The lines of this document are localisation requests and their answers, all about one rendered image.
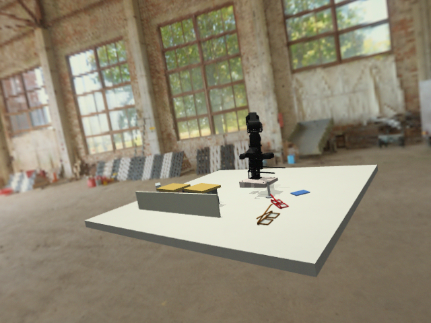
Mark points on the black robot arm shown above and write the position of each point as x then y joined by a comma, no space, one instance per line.
253,127

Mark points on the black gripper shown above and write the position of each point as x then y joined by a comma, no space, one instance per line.
257,161

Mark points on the black glasses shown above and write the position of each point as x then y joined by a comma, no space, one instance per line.
251,171

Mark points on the grey rectangular panel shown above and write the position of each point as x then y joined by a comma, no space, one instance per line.
182,203

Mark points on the blue flat square tile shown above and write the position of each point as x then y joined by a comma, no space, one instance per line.
300,192

